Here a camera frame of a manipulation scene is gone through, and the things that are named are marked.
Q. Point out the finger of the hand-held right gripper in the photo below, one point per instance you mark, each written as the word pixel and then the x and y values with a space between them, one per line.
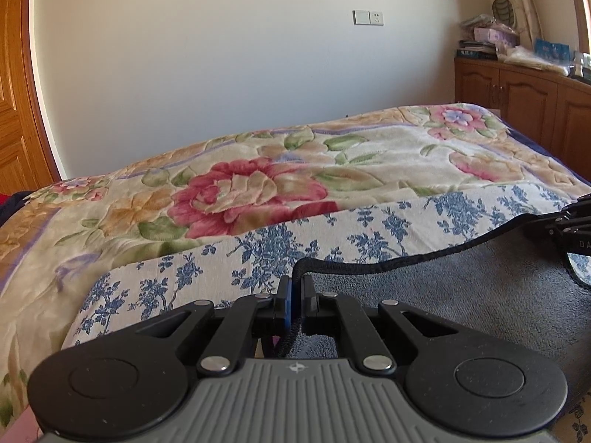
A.
pixel 567 216

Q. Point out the dark red cloth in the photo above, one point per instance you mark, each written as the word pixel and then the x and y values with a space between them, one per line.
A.
pixel 10 205

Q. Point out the white wall switch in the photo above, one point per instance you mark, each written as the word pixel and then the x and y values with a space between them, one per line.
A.
pixel 361 17

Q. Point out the beige cloth in plastic bag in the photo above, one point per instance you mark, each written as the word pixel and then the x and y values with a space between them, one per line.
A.
pixel 531 57

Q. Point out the clear plastic bag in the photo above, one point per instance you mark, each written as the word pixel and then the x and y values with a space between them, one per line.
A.
pixel 478 22

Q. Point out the wooden cabinet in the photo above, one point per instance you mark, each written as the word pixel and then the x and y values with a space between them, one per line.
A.
pixel 521 97

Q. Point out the white sheet with blue flowers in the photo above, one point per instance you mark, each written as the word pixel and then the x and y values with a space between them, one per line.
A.
pixel 258 251

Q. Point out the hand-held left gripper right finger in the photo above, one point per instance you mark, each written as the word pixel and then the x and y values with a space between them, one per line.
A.
pixel 305 303

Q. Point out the stack of books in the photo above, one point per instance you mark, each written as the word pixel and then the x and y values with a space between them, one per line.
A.
pixel 475 51

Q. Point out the cream blanket with red flowers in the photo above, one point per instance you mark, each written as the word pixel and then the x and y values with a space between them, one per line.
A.
pixel 240 189

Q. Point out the blue packet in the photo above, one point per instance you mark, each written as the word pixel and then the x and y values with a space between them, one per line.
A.
pixel 551 49

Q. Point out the grey towel with black trim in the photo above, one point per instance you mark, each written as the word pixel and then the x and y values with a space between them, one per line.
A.
pixel 466 295

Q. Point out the pink tissue box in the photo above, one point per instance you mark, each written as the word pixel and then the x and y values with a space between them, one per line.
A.
pixel 491 36

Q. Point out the white wall socket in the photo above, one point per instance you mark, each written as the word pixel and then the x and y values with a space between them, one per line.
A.
pixel 376 18

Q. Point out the green oval object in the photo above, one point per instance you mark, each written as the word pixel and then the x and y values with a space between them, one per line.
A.
pixel 503 11

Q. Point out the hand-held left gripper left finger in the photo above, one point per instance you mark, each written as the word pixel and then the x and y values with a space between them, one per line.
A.
pixel 287 303

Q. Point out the wooden door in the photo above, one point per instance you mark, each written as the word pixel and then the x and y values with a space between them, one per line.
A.
pixel 18 101

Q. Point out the wooden window frame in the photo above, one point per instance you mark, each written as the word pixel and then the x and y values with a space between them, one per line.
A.
pixel 577 9

